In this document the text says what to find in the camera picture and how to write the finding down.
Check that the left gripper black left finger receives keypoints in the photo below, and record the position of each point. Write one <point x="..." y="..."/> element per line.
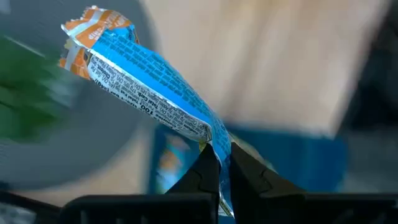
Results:
<point x="202" y="177"/>

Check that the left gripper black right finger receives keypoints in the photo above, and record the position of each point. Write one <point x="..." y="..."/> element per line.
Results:
<point x="258" y="193"/>

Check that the blue and orange granola bar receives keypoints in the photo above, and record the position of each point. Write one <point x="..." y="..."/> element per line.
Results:
<point x="149" y="74"/>

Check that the blue plastic bin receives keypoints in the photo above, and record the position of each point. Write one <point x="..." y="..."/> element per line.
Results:
<point x="295" y="158"/>

